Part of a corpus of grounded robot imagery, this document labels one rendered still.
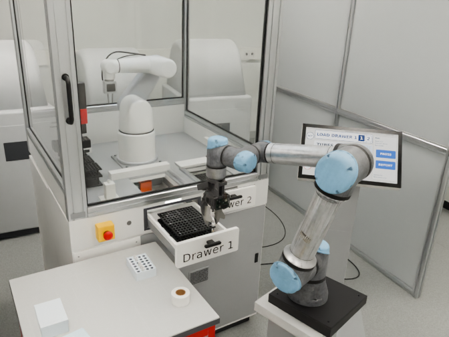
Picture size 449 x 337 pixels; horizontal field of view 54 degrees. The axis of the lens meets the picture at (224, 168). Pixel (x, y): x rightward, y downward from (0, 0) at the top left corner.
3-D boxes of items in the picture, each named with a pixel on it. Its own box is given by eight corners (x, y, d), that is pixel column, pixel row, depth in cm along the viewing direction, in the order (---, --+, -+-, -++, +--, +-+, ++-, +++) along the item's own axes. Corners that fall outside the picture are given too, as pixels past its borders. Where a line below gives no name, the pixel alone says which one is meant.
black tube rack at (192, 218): (215, 239, 193) (215, 226, 191) (178, 249, 185) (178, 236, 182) (191, 217, 211) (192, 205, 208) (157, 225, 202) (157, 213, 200)
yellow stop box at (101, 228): (115, 239, 189) (115, 225, 186) (99, 243, 186) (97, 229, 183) (111, 234, 193) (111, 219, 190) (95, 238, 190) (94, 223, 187)
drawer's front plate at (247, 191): (254, 204, 230) (256, 185, 226) (206, 216, 216) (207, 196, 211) (253, 203, 231) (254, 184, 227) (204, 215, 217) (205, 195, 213)
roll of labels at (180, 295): (194, 300, 166) (194, 291, 165) (180, 309, 161) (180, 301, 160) (180, 292, 170) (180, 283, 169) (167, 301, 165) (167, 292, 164)
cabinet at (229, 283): (258, 321, 267) (268, 202, 237) (86, 392, 216) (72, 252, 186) (186, 246, 342) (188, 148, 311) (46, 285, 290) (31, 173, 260)
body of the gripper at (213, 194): (212, 212, 164) (214, 183, 159) (201, 203, 171) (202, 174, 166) (230, 208, 168) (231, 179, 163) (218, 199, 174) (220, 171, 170)
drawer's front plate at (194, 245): (238, 250, 189) (239, 227, 185) (176, 269, 175) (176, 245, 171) (235, 248, 191) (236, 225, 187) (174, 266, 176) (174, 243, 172)
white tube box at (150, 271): (156, 275, 180) (156, 267, 178) (136, 281, 176) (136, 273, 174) (145, 260, 190) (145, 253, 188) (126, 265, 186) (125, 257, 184)
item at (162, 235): (232, 246, 189) (233, 233, 187) (178, 262, 177) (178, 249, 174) (190, 208, 221) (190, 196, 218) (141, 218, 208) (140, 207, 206)
